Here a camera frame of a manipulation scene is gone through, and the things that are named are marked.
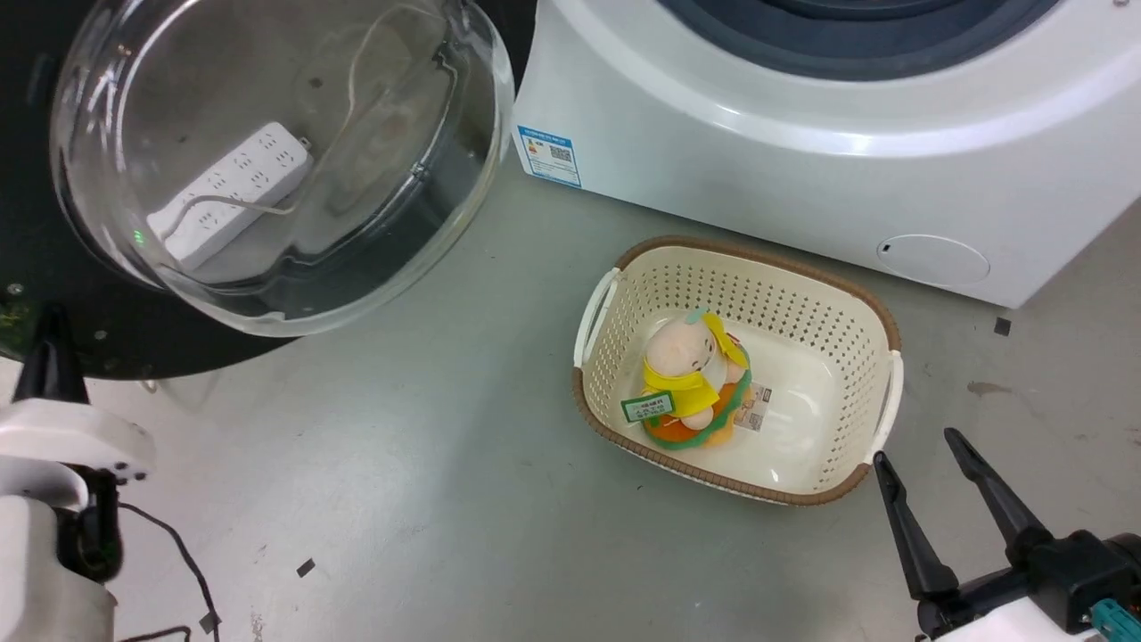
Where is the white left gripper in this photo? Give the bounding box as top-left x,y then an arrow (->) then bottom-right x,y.
0,303 -> 156,500

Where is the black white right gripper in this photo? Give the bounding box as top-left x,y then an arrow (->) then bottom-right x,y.
872,427 -> 1141,642

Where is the black washing machine glass door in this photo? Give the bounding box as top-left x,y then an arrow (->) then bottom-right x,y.
0,0 -> 538,382

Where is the white front-load washing machine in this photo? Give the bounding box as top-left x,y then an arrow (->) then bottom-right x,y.
512,0 -> 1141,309

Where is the dark grey rubber door gasket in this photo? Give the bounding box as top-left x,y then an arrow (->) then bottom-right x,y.
655,0 -> 1063,83

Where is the cream perforated laundry basket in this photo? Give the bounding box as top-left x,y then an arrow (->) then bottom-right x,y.
571,235 -> 905,508

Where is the white printed doll label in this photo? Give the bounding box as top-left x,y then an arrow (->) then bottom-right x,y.
735,383 -> 774,434

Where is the white power strip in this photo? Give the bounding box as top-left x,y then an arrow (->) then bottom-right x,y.
145,121 -> 315,271

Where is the round white filter cover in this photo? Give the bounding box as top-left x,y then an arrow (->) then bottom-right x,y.
875,234 -> 991,287

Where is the yellow orange plush doll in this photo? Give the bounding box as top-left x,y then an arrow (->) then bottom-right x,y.
639,308 -> 758,452

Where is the green doll hang tag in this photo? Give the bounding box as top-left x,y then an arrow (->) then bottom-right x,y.
620,390 -> 677,424

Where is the blue white energy label sticker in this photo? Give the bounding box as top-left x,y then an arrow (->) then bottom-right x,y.
517,125 -> 583,189

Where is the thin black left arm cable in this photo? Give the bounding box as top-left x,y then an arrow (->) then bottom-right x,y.
114,502 -> 222,642

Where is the white power strip cable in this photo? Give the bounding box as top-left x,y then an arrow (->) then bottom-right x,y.
168,4 -> 451,240

